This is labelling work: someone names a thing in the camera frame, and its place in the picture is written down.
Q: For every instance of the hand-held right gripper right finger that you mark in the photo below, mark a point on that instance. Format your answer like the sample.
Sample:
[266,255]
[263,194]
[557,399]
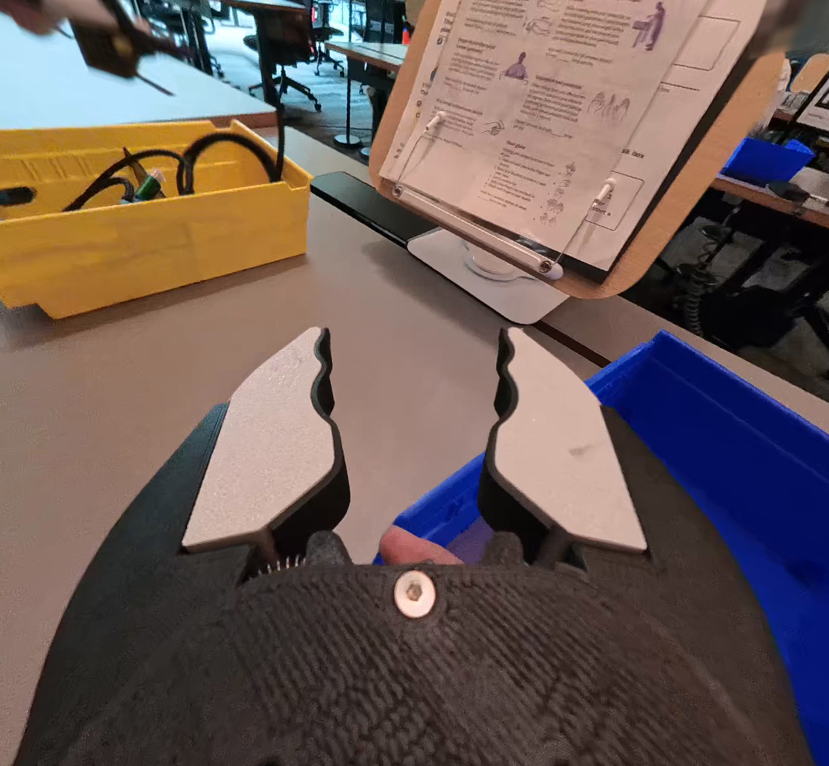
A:
[563,455]

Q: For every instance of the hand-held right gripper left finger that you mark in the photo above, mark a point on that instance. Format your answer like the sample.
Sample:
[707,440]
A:
[265,449]

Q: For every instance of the yellow plastic bin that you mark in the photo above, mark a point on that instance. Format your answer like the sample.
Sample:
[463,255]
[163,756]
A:
[162,248]

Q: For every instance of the grey desk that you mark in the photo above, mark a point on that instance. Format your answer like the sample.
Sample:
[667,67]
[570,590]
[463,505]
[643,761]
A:
[401,300]

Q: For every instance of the person's right hand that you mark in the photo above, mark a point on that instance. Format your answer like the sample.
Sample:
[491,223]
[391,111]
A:
[414,549]

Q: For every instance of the white table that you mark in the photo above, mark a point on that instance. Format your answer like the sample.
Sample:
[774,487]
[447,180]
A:
[129,93]

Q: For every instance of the large blue plastic bin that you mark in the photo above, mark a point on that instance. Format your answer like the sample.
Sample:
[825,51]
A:
[732,442]

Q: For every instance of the black stanchion pole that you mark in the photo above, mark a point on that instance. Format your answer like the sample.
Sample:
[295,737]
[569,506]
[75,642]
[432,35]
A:
[350,34]

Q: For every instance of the wooden document stand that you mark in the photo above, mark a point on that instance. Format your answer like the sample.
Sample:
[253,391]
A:
[712,196]

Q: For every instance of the long wooden table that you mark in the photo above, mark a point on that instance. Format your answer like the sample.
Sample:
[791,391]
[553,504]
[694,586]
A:
[764,193]

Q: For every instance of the small blue plastic bin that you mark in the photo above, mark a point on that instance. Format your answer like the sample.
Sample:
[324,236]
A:
[764,164]

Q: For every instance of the printed instruction sheet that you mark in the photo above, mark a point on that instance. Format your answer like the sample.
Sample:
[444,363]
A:
[550,99]

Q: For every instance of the framed white sign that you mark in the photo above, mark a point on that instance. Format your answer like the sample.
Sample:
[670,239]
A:
[816,106]

